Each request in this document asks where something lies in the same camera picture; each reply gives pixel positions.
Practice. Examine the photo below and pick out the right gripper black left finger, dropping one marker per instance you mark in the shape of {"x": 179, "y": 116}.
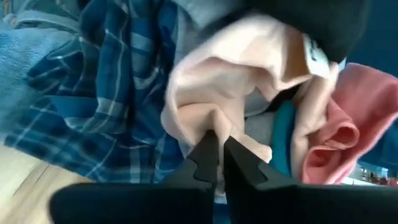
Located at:
{"x": 186, "y": 202}

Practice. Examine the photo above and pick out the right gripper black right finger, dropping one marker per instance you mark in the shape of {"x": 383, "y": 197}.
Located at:
{"x": 280, "y": 205}

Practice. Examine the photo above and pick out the teal garment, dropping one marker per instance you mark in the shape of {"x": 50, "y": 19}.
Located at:
{"x": 283, "y": 140}

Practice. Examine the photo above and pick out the peach pink garment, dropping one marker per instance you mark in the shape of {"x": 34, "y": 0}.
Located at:
{"x": 217, "y": 77}

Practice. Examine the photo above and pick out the blue plaid shirt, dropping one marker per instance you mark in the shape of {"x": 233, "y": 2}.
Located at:
{"x": 93, "y": 109}

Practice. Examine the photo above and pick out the coral pink garment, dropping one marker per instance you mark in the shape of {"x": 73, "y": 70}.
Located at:
{"x": 367, "y": 93}

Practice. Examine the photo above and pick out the black garment with white label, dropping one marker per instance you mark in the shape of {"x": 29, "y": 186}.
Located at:
{"x": 311, "y": 21}

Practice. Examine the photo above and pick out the light blue denim jeans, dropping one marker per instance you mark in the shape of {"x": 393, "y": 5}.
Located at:
{"x": 18, "y": 62}

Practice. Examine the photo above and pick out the grey garment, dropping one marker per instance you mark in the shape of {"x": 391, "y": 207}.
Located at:
{"x": 258, "y": 127}

